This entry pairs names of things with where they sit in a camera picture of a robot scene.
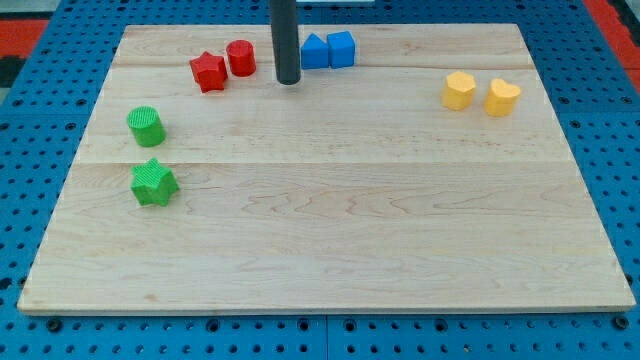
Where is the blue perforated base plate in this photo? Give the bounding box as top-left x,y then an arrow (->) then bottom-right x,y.
1,0 -> 639,359

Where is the light wooden board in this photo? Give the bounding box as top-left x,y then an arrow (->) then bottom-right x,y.
18,24 -> 635,316

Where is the green cylinder block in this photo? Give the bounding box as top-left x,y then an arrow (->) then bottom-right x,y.
126,106 -> 166,147

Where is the blue cube block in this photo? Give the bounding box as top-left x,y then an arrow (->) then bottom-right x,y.
327,31 -> 356,68

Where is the red cylinder block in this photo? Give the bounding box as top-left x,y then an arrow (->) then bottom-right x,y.
226,39 -> 256,77

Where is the red star block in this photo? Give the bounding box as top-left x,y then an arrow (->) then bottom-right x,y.
189,51 -> 228,93

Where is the yellow hexagon block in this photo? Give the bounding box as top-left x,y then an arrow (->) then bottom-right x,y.
441,71 -> 476,111

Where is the blue triangle block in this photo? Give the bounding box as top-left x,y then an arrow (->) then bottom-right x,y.
301,33 -> 329,70

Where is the yellow heart block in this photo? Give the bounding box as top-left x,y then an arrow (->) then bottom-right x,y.
484,78 -> 522,117

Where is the green star block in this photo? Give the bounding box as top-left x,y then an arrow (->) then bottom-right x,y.
130,158 -> 179,206

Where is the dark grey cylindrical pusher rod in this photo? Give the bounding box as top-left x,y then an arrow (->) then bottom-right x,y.
268,0 -> 301,85

